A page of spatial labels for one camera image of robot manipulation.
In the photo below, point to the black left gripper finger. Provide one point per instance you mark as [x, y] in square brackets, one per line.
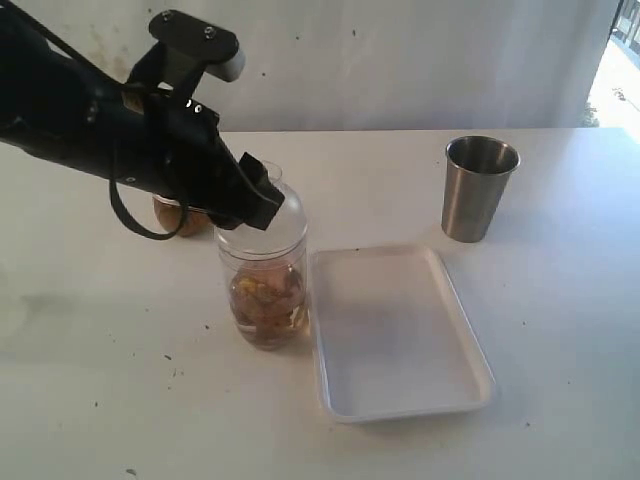
[243, 194]

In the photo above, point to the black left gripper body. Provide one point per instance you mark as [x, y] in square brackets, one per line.
[172, 150]

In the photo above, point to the round brown wooden cup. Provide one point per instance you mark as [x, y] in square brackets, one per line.
[168, 214]

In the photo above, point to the brown wooden blocks pile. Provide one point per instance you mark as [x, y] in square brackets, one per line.
[268, 302]

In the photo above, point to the stainless steel tumbler cup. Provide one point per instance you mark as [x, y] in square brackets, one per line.
[477, 171]

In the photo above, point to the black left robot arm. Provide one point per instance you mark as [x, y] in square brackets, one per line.
[58, 106]

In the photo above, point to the clear plastic jar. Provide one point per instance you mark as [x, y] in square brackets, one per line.
[232, 259]

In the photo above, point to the white rectangular plastic tray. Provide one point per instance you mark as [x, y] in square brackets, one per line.
[391, 337]

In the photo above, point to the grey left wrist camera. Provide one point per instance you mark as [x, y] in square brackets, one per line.
[186, 48]

